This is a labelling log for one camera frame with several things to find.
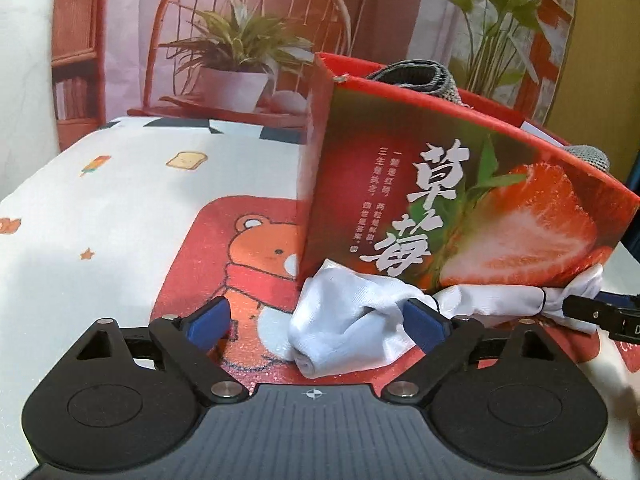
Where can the printed room scene backdrop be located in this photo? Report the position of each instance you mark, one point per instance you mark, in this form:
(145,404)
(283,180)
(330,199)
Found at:
(125,35)

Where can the white marble panel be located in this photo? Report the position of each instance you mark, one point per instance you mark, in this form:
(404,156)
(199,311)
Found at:
(25,85)

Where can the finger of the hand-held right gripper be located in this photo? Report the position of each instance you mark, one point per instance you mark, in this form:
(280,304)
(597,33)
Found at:
(592,312)

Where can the black grey knit glove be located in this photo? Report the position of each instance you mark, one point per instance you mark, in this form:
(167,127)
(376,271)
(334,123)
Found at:
(410,80)

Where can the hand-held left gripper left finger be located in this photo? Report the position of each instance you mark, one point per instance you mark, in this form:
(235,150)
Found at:
(209,322)

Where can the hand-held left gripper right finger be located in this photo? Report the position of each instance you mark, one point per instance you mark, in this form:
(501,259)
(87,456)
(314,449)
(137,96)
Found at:
(425,325)

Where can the cartoon print tablecloth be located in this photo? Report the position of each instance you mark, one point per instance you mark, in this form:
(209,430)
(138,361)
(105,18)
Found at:
(125,200)

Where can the white satin cloth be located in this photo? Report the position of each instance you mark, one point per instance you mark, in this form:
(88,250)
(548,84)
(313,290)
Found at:
(340,310)

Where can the grey knit cloth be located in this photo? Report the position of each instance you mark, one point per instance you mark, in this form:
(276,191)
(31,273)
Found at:
(587,157)

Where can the red strawberry print cardboard box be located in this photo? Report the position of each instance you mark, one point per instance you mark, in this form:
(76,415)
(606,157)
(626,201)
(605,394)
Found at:
(375,135)

